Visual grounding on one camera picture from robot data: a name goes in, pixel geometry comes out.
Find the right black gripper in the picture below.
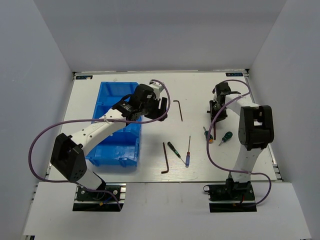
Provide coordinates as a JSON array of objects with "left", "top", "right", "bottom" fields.
[{"left": 210, "top": 100, "right": 228, "bottom": 123}]

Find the brown hex key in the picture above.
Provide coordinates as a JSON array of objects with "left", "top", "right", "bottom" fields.
[
  {"left": 161, "top": 142, "right": 170, "bottom": 174},
  {"left": 206, "top": 110, "right": 217, "bottom": 141},
  {"left": 173, "top": 100, "right": 183, "bottom": 122}
]

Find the brown hex key front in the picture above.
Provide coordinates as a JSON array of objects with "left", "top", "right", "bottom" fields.
[{"left": 161, "top": 142, "right": 170, "bottom": 174}]

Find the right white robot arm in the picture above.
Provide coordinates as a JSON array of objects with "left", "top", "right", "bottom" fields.
[{"left": 210, "top": 80, "right": 274, "bottom": 200}]

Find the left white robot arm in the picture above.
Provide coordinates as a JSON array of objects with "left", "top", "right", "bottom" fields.
[{"left": 50, "top": 79, "right": 170, "bottom": 200}]

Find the green stubby phillips screwdriver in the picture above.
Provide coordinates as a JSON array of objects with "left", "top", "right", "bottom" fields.
[{"left": 219, "top": 131, "right": 233, "bottom": 146}]

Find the green orange stubby screwdriver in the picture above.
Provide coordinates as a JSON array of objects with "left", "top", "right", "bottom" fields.
[{"left": 203, "top": 127, "right": 214, "bottom": 144}]

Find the black green precision screwdriver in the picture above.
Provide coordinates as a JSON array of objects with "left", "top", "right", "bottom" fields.
[{"left": 167, "top": 141, "right": 181, "bottom": 158}]

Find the right table logo sticker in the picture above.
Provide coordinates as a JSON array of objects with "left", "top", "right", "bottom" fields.
[{"left": 225, "top": 72, "right": 244, "bottom": 77}]

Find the table logo sticker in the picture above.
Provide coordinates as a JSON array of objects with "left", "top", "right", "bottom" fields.
[
  {"left": 75, "top": 75, "right": 93, "bottom": 80},
  {"left": 225, "top": 72, "right": 244, "bottom": 77}
]

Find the blue plastic compartment bin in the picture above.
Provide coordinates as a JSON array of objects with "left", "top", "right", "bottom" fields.
[{"left": 84, "top": 81, "right": 143, "bottom": 169}]

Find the left table logo sticker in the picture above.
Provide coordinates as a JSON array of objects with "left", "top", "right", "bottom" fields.
[{"left": 75, "top": 75, "right": 93, "bottom": 80}]

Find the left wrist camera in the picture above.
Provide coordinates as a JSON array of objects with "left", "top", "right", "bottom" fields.
[{"left": 149, "top": 79, "right": 164, "bottom": 100}]

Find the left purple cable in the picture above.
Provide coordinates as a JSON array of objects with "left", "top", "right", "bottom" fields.
[{"left": 28, "top": 79, "right": 171, "bottom": 211}]

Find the purple cable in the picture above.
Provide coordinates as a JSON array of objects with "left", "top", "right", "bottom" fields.
[
  {"left": 28, "top": 79, "right": 171, "bottom": 211},
  {"left": 206, "top": 79, "right": 273, "bottom": 208}
]

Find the blue handle red screwdriver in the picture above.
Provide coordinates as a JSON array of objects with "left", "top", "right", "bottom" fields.
[{"left": 185, "top": 136, "right": 191, "bottom": 168}]

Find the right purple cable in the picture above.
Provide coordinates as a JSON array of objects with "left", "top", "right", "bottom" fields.
[{"left": 206, "top": 79, "right": 273, "bottom": 208}]

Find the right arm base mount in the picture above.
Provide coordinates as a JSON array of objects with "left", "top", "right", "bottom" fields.
[{"left": 203, "top": 178, "right": 257, "bottom": 213}]

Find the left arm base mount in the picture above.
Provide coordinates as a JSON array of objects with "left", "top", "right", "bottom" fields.
[{"left": 72, "top": 183, "right": 126, "bottom": 212}]

